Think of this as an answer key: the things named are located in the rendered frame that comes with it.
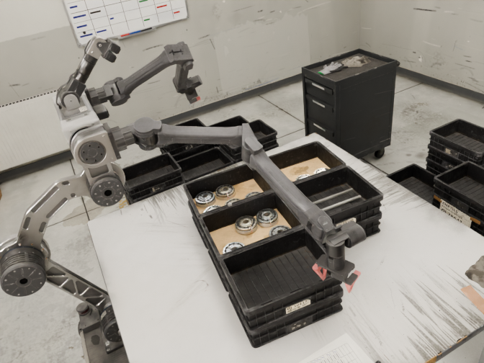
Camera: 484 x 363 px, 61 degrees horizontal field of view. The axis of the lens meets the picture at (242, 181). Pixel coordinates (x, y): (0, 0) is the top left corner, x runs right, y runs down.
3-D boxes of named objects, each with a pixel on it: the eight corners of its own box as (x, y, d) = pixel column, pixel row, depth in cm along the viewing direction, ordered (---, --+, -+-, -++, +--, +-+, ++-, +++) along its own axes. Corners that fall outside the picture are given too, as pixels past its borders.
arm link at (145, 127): (256, 138, 158) (258, 119, 150) (256, 166, 150) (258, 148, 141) (139, 135, 156) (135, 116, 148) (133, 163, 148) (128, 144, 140)
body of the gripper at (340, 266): (327, 256, 136) (326, 239, 132) (355, 268, 130) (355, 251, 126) (317, 268, 132) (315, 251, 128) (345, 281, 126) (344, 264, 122)
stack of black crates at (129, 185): (145, 238, 303) (127, 189, 278) (135, 216, 326) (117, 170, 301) (194, 217, 315) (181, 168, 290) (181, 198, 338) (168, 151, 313)
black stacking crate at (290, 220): (223, 278, 172) (218, 258, 165) (203, 235, 195) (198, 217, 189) (307, 245, 181) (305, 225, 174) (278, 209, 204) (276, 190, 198)
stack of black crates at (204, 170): (194, 216, 316) (185, 181, 297) (181, 197, 339) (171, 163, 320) (240, 197, 328) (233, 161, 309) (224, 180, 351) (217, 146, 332)
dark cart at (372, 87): (335, 181, 352) (335, 81, 302) (306, 159, 387) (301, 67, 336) (390, 157, 371) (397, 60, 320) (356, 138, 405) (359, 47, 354)
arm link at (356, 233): (310, 232, 133) (315, 218, 126) (338, 217, 137) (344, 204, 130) (333, 261, 127) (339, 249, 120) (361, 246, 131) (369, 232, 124)
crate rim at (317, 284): (246, 317, 142) (245, 313, 141) (219, 262, 166) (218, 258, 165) (345, 276, 151) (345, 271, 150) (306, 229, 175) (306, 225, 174)
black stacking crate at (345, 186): (307, 245, 181) (306, 225, 174) (279, 208, 204) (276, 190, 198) (383, 215, 190) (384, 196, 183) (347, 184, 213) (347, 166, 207)
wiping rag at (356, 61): (350, 70, 324) (351, 66, 323) (333, 64, 341) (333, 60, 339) (378, 60, 333) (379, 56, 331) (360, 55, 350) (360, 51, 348)
